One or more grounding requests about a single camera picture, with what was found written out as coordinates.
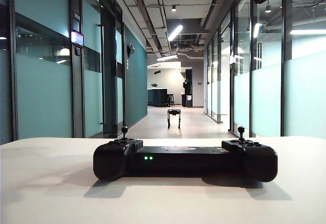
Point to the black remote control with joysticks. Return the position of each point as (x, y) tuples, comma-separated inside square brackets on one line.
[(186, 161)]

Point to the black quadruped robot dog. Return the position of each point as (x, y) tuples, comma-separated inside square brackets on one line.
[(174, 112)]

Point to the black door access reader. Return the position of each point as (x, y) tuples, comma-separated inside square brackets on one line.
[(77, 52)]

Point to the lit door display panel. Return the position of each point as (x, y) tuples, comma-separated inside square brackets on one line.
[(77, 37)]

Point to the dark wooden bar stool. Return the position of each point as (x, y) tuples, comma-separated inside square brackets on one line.
[(170, 99)]

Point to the dark counter with white top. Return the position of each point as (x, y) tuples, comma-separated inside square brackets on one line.
[(156, 97)]

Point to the green potted plant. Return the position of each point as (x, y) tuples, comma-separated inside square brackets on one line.
[(154, 84)]

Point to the long linear ceiling light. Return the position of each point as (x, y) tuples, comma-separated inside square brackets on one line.
[(166, 57), (175, 32)]

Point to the ceiling pendant spotlight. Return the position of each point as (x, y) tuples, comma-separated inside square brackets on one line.
[(173, 8)]

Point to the linear light behind glass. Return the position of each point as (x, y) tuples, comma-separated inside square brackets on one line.
[(256, 30)]

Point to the room number sign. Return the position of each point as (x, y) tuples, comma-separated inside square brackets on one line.
[(77, 17)]

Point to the pendant lamp behind glass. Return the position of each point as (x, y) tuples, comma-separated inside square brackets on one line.
[(268, 9)]

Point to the horizontal light strip behind glass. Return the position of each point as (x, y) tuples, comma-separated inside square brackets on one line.
[(308, 32)]

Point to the black wall-mounted fixture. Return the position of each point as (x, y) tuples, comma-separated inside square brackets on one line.
[(157, 72)]

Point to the small white wall sign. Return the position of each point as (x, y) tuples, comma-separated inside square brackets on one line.
[(127, 64)]

